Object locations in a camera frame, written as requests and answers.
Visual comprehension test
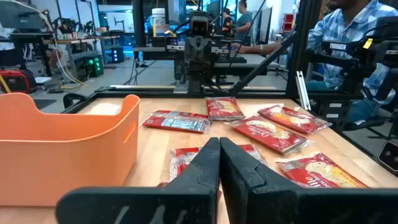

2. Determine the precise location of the black table-level camera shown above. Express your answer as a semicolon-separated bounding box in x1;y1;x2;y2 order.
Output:
377;139;398;175

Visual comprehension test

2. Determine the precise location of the grey work desk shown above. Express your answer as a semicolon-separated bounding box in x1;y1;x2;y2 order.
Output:
133;46;280;78

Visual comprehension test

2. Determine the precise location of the green-lit computer tower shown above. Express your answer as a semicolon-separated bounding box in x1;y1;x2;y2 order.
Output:
73;53;105;78

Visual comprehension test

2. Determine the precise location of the orange plastic basket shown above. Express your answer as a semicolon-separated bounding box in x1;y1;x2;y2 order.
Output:
0;92;141;208

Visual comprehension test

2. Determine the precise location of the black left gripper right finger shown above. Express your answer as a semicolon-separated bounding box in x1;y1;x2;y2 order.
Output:
220;136;398;224

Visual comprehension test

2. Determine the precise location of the white plastic bottle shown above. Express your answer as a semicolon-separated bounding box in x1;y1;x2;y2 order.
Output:
151;7;167;27

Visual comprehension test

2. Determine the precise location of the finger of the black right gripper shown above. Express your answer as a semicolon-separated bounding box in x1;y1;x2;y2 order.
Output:
166;37;200;72
198;37;231;72

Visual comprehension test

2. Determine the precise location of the red tool bag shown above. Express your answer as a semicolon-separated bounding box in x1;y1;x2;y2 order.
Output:
0;68;37;94

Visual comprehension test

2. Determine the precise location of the red popcorn bag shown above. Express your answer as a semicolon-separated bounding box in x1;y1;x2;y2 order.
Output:
157;143;271;188
142;109;213;135
257;104;333;135
205;96;246;122
275;151;369;189
229;114;313;156

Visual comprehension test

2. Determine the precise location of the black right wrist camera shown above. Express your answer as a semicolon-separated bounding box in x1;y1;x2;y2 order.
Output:
190;15;214;38

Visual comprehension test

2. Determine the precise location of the person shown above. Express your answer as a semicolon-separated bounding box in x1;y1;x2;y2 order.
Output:
221;7;237;37
231;0;398;125
234;0;254;41

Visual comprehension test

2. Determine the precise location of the blue-lit device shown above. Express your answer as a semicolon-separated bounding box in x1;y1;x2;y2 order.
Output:
111;46;125;64

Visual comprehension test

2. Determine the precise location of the white metal bracket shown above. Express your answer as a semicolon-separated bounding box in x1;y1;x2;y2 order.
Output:
295;70;312;111

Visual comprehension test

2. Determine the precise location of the black work desk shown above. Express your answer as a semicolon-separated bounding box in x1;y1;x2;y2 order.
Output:
9;30;122;78

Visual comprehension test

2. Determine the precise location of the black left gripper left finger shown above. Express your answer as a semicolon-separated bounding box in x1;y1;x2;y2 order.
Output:
55;136;221;224

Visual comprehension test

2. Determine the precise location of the black aluminium table frame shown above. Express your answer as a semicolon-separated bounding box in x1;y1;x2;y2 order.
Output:
62;0;313;114

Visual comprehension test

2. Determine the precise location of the black computer monitor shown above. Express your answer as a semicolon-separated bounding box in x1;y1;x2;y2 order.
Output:
259;6;274;44

